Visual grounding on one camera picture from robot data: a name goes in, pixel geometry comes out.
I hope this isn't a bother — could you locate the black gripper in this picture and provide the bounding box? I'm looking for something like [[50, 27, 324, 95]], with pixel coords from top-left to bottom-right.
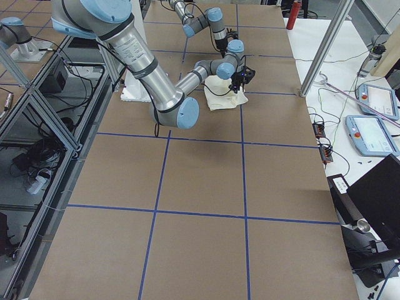
[[215, 37, 228, 52], [229, 71, 245, 94]]

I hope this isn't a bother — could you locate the cream long-sleeve cat shirt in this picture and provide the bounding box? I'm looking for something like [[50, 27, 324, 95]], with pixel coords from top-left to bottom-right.
[[204, 76, 248, 111]]

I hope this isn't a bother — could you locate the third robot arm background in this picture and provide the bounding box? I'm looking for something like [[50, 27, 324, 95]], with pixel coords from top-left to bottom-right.
[[1, 17, 32, 49]]

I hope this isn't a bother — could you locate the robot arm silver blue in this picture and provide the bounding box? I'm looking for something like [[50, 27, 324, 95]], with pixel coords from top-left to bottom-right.
[[51, 0, 255, 129], [168, 1, 228, 57]]

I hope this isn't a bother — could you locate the red bottle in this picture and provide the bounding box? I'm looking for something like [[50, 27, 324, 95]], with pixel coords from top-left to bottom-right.
[[286, 1, 301, 30]]

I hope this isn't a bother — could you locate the reacher grabber stick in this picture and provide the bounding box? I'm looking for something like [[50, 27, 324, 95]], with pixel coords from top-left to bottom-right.
[[319, 72, 399, 127]]

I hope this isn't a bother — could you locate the black red connector block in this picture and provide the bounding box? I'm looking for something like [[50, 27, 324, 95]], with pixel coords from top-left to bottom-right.
[[319, 145, 333, 164], [312, 122, 326, 138]]

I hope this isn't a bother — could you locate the near teach pendant blue grey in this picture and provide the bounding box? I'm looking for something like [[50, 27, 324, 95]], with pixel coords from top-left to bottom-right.
[[345, 115, 399, 157]]

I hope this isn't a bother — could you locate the teach pendant blue grey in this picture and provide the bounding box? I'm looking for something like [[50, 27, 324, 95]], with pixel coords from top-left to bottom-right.
[[357, 84, 399, 121], [345, 115, 399, 157]]

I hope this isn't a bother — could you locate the grey water bottle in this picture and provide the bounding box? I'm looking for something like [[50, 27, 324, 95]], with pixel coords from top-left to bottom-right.
[[357, 44, 386, 78]]

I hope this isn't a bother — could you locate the far teach pendant blue grey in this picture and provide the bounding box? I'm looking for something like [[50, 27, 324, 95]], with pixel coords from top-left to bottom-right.
[[357, 84, 399, 121]]

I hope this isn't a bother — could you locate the black box with label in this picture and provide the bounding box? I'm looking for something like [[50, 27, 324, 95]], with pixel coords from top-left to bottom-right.
[[327, 174, 363, 226]]

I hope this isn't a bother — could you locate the black monitor on stand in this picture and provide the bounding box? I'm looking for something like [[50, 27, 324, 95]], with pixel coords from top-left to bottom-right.
[[342, 154, 399, 288]]

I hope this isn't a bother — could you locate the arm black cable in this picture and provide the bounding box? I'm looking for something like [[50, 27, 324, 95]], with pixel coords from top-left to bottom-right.
[[201, 79, 234, 98]]

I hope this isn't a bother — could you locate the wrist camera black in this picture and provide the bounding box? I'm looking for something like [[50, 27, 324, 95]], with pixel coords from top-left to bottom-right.
[[226, 28, 239, 39], [242, 66, 256, 84]]

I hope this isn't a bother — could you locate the aluminium frame post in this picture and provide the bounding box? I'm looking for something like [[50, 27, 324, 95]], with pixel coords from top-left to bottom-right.
[[299, 0, 354, 98]]

